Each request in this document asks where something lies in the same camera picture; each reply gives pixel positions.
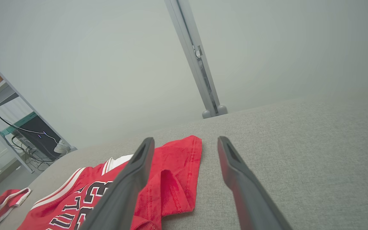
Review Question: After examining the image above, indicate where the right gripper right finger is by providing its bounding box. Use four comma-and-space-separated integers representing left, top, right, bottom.
218, 136, 293, 230

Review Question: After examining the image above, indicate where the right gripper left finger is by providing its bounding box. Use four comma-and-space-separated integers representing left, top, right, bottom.
79, 137, 155, 230

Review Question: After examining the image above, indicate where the red basketball jersey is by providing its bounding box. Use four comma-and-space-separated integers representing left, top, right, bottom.
18, 135, 203, 230

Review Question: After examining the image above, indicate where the red shorts white trim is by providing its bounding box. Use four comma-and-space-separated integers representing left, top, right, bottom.
0, 188, 31, 230

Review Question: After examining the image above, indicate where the white sneaker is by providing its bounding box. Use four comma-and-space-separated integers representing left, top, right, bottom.
54, 139, 71, 154

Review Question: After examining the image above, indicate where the black computer tower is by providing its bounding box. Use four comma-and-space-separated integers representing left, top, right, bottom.
14, 115, 62, 161

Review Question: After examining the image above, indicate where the grey partition post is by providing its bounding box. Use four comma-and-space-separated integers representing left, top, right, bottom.
165, 0, 228, 119

